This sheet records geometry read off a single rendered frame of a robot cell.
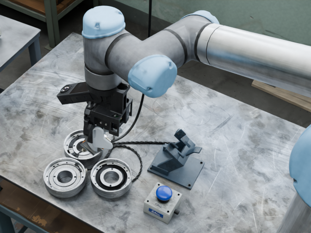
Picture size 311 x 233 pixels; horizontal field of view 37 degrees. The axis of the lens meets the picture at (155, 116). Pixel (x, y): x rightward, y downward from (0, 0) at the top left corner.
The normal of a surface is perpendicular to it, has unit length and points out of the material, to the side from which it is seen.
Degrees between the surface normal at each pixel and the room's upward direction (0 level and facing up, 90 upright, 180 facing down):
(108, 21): 2
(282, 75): 86
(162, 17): 90
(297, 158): 83
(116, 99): 89
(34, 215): 0
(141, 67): 45
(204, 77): 0
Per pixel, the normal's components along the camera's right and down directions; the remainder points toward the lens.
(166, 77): 0.71, 0.54
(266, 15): -0.48, 0.62
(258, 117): 0.07, -0.68
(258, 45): -0.43, -0.53
